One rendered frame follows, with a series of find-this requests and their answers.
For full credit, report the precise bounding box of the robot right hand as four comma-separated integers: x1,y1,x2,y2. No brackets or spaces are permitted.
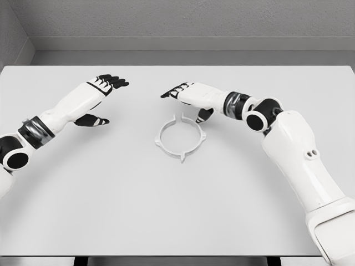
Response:
160,81,221,124

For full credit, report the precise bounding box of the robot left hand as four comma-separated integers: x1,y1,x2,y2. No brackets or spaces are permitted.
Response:
58,74,131,128

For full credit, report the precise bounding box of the thin white pipe clamp ring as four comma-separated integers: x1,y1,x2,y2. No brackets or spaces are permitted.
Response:
154,112,206,165

